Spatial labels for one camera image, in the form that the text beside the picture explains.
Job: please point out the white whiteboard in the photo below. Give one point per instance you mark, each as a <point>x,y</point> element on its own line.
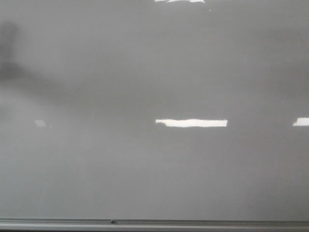
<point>144,109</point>

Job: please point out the aluminium whiteboard frame rail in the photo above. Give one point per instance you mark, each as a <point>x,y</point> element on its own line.
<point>148,225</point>

